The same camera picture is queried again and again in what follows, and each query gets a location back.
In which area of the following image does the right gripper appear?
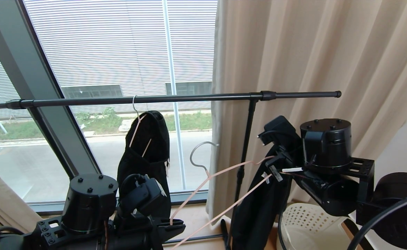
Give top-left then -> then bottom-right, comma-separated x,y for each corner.
269,153 -> 358,216

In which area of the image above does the black clothes rack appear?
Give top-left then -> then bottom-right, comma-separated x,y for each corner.
0,91 -> 342,250

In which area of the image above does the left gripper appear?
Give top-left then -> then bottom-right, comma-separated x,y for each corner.
108,217 -> 164,250

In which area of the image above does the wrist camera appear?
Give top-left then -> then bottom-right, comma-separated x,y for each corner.
115,174 -> 167,219
258,116 -> 301,157

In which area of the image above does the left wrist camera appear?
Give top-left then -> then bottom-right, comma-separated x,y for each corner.
115,174 -> 167,219

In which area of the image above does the black garment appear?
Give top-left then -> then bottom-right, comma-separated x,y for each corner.
231,144 -> 292,250
117,110 -> 171,219

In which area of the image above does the pink clothes hanger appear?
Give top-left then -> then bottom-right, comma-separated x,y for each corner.
129,95 -> 152,158
170,141 -> 277,250

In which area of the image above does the beige curtain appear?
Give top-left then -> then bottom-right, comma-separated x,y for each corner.
206,0 -> 407,221
0,158 -> 42,233

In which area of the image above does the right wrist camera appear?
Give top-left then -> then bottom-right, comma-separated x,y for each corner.
258,116 -> 301,157

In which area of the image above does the window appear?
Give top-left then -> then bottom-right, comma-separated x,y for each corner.
0,0 -> 218,214

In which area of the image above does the white laundry basket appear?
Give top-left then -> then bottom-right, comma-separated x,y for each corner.
276,203 -> 358,250

